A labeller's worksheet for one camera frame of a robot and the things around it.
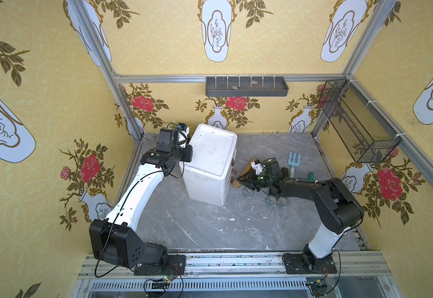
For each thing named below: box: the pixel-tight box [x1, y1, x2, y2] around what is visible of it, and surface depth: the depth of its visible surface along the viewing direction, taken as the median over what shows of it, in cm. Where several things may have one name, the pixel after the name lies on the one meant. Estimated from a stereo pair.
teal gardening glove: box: [305, 171, 316, 183], surface depth 103 cm
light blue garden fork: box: [287, 151, 301, 179], surface depth 108 cm
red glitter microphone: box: [243, 187, 254, 199], surface depth 92 cm
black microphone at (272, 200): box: [266, 195, 278, 207], surface depth 90 cm
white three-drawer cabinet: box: [179, 122, 238, 207], surface depth 83 cm
